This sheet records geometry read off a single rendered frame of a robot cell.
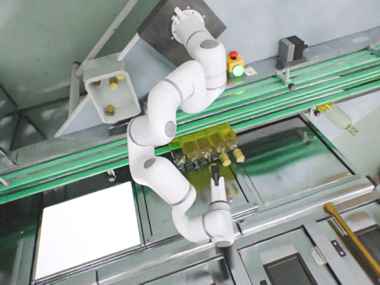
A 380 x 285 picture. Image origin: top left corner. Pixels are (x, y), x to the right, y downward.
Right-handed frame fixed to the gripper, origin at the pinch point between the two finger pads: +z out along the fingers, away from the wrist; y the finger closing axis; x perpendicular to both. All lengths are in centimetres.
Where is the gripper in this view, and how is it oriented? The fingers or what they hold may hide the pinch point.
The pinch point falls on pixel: (215, 172)
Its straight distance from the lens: 106.9
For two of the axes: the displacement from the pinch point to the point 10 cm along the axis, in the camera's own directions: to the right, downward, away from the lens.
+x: -9.9, 1.1, 0.8
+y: -1.3, -6.8, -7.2
